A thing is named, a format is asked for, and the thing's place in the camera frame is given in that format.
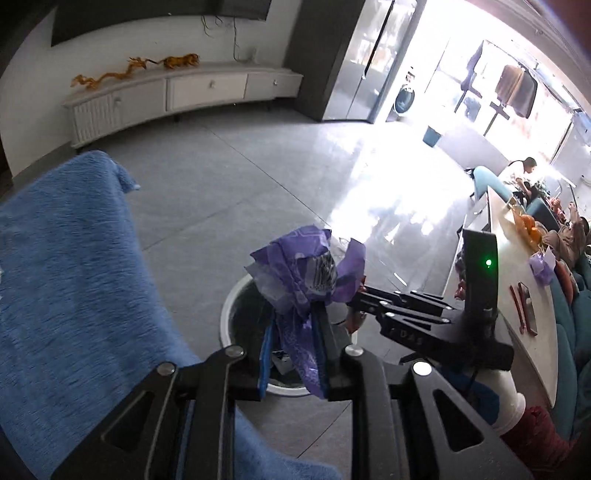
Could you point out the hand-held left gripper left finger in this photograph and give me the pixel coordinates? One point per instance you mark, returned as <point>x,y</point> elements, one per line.
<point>268,360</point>

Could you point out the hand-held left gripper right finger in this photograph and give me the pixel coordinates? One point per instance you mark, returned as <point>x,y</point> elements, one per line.
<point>321,355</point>

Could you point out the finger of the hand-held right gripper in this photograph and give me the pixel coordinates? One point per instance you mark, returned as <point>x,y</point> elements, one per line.
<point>392,299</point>
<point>415,319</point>

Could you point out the white trash bin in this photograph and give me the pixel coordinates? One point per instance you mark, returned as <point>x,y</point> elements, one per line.
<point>244,314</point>

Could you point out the purple plastic wrapper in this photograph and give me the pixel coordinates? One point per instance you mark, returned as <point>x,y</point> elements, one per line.
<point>295,258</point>

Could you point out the person's right forearm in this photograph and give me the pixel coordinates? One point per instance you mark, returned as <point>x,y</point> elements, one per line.
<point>505,401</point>

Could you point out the red chopsticks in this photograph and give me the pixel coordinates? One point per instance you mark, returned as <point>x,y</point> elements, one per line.
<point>516,304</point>

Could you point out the long white dining table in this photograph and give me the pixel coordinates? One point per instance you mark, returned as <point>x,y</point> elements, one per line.
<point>512,263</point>

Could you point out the black phone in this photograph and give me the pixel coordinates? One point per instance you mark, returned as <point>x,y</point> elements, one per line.
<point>528,308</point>

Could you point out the crumpled purple wrapper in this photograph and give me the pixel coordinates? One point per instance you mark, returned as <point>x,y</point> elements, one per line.
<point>540,268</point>

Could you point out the pile of oranges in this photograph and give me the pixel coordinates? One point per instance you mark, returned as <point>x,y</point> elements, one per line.
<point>528,226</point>

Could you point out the teal sofa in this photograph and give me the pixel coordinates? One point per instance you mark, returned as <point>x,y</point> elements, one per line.
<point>565,350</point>

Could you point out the light blue chair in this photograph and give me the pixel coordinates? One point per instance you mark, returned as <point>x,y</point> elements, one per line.
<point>485,182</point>

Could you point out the red cloth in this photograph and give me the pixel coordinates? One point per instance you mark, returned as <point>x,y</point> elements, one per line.
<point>540,438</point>

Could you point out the blue bucket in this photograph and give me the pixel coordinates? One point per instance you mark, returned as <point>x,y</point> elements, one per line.
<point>431,135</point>

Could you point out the white washing machine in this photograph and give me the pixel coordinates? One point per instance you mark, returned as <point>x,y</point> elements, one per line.
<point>405,99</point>

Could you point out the dark grey hanging garment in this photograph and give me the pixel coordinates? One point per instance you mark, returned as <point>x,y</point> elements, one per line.
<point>527,94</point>

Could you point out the brown hanging jacket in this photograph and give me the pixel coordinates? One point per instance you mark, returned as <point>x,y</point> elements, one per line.
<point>508,85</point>

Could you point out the blue fluffy blanket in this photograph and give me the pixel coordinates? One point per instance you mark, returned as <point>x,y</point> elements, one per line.
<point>69,277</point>

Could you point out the dark blue hanging garment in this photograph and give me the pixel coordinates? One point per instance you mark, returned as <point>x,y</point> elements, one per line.
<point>473,69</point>

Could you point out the dark grey refrigerator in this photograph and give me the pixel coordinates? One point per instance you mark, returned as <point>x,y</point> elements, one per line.
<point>314,60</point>

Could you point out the white television cabinet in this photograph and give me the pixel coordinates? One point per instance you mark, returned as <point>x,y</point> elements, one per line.
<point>203,87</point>

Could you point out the golden tiger ornament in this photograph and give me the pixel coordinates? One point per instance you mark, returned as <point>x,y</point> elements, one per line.
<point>182,61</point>

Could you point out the golden dragon ornament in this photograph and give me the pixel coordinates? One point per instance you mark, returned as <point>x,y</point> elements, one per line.
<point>111,76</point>

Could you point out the wall-mounted black television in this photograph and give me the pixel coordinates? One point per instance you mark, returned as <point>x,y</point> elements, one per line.
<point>157,14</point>

